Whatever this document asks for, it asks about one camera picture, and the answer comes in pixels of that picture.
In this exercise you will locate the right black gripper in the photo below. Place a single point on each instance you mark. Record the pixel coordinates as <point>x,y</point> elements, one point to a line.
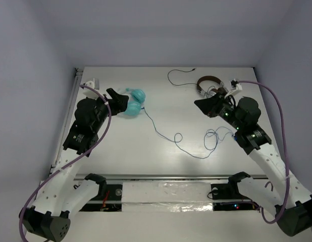
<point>210,106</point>

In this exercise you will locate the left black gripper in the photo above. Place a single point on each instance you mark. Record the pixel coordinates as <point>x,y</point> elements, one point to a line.
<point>111,103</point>

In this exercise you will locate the teal cat-ear headphones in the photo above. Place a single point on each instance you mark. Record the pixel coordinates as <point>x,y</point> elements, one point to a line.
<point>136,101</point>

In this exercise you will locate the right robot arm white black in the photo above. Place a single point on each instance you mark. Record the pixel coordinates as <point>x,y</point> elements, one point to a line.
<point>288,201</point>

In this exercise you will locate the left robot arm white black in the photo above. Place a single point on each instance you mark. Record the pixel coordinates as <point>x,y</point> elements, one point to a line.
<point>49,210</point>

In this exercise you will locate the brown silver headphones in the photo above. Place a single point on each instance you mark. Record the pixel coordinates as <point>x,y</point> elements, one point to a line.
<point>208,86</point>

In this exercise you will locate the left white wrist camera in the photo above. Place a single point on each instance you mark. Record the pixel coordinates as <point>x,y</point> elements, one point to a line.
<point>92,83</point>

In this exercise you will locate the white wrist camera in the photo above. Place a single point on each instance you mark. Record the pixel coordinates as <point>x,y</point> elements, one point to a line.
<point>92,83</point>
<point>236,88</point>

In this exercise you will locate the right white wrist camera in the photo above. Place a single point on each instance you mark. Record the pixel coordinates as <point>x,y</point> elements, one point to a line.
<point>236,88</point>

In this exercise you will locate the left edge metal rail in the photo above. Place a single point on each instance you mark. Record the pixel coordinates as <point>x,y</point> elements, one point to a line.
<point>66,122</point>

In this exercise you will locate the metal rail front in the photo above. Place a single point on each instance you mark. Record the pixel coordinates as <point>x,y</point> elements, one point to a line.
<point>163,177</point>

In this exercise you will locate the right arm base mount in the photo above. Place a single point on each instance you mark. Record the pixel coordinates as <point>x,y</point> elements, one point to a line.
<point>226,197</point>

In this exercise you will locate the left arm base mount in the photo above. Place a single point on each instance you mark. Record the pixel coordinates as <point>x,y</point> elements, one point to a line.
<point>109,199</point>

